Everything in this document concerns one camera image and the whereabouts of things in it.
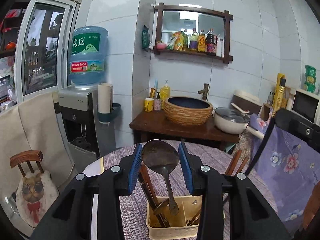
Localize yellow mug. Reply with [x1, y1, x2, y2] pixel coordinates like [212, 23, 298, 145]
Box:
[144, 98, 154, 112]

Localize beige plastic utensil holder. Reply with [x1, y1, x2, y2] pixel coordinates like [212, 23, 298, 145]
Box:
[146, 196, 202, 239]

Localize small patterned pump bottle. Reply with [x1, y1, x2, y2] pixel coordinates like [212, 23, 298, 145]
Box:
[153, 92, 162, 111]

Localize blue water bottle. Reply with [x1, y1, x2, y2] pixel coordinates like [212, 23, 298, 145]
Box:
[69, 26, 108, 87]

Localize woven basin sink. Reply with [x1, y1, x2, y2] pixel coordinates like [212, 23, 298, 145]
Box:
[163, 96, 213, 126]

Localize bronze faucet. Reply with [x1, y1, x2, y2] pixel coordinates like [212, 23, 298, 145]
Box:
[197, 83, 209, 101]

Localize right hand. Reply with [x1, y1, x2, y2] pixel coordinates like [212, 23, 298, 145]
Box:
[303, 181, 320, 230]

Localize teal towel holder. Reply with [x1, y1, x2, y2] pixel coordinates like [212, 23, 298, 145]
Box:
[98, 103, 121, 124]

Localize purple floral cloth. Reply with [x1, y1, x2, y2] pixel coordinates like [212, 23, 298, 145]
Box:
[254, 126, 319, 235]

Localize steel spoon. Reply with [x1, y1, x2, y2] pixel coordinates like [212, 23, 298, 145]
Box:
[142, 139, 180, 216]
[153, 198, 169, 215]

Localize wooden wall shelf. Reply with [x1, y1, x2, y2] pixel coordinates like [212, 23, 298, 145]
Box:
[153, 3, 233, 64]

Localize yellow soap bottle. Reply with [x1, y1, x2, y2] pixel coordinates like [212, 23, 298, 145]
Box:
[159, 80, 171, 108]

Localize beige cloth cover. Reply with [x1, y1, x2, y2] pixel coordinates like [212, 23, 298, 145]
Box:
[1, 92, 74, 236]

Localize dog print seat cushion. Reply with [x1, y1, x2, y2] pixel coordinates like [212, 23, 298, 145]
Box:
[16, 170, 59, 228]

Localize black chopstick gold band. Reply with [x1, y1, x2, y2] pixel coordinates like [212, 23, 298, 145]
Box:
[138, 172, 165, 228]

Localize window frame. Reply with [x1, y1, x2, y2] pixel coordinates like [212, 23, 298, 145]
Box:
[14, 0, 80, 103]

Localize white cooking pot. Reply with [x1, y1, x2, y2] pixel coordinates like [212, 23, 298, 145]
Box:
[213, 103, 264, 139]

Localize purple striped tablecloth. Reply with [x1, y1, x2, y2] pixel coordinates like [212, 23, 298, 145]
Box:
[81, 139, 278, 240]

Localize brown wooden chopstick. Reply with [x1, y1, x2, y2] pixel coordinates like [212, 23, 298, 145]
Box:
[187, 209, 201, 226]
[138, 163, 171, 228]

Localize green instant noodle cups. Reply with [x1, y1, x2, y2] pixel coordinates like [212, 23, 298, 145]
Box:
[303, 65, 317, 93]

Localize dark brown chopstick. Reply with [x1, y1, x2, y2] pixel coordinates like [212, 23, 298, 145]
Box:
[235, 156, 249, 174]

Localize wooden chair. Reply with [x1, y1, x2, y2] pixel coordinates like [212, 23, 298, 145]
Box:
[10, 150, 44, 177]

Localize reddish brown chopstick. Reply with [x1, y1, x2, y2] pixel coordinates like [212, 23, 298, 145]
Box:
[225, 150, 242, 176]

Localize dark wooden counter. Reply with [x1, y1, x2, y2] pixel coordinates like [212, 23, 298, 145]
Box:
[130, 111, 239, 150]

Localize white microwave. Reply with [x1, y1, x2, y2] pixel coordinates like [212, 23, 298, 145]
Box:
[291, 89, 320, 126]

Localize water dispenser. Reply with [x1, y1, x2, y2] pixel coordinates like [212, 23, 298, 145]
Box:
[57, 85, 116, 172]

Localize yellow wrap box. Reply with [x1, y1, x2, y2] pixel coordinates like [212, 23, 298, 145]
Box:
[272, 73, 285, 108]

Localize black gold decorated chopstick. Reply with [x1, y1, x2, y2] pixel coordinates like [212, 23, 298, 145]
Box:
[245, 78, 286, 176]

